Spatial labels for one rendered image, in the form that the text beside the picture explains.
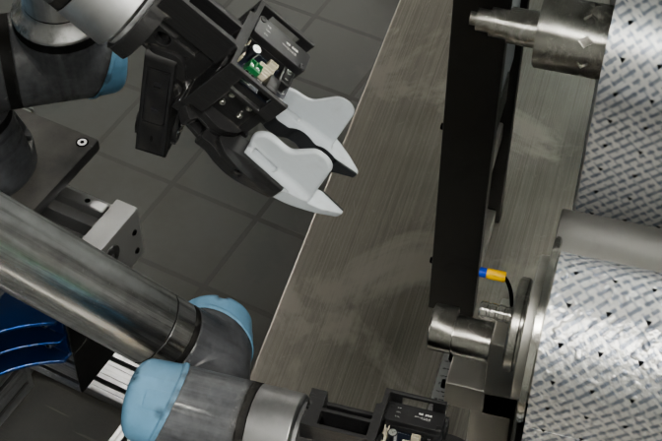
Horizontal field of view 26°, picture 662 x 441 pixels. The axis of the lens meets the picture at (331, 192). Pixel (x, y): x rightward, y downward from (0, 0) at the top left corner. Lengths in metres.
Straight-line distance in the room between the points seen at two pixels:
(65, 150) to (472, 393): 0.82
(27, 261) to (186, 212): 1.64
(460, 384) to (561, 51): 0.29
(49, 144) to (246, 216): 1.04
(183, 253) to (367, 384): 1.35
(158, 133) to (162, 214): 1.82
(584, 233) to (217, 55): 0.38
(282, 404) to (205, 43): 0.34
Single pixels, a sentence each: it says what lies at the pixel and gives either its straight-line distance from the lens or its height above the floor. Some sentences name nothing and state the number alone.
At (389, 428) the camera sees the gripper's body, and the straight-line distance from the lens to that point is 1.19.
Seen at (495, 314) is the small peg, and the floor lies 1.24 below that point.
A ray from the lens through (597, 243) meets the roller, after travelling 1.22.
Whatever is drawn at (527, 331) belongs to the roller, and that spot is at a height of 1.29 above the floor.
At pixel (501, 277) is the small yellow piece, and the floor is 1.23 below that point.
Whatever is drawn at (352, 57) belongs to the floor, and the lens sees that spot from 3.21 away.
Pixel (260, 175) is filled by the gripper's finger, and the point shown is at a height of 1.38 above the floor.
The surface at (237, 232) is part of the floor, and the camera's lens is 2.85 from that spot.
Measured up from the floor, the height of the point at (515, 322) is 1.28.
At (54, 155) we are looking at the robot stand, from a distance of 1.88.
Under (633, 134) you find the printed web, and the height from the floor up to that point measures 1.31.
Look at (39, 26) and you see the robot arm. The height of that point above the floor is 1.07.
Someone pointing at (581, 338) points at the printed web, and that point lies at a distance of 1.07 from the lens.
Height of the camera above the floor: 2.14
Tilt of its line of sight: 47 degrees down
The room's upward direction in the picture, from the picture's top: straight up
